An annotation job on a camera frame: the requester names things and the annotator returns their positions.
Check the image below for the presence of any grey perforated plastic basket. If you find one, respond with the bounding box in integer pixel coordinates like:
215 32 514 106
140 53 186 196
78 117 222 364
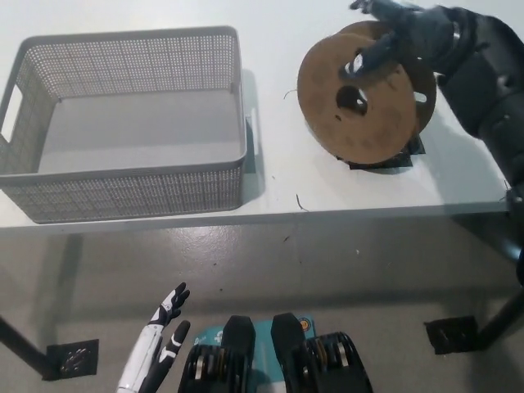
0 25 251 225

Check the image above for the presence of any black tape patch on table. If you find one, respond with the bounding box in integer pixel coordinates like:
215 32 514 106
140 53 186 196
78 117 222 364
334 133 426 172

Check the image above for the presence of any brown cardboard filament spool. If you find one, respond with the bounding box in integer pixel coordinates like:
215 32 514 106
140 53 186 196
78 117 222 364
296 20 437 167

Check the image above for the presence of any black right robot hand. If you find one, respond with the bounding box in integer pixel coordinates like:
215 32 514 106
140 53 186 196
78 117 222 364
338 0 456 81

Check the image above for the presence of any white and black left hand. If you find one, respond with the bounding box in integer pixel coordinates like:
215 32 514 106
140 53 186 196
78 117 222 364
115 282 192 393

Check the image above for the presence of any black table leg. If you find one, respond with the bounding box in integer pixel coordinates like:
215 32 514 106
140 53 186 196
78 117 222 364
477 282 524 352
0 314 53 380

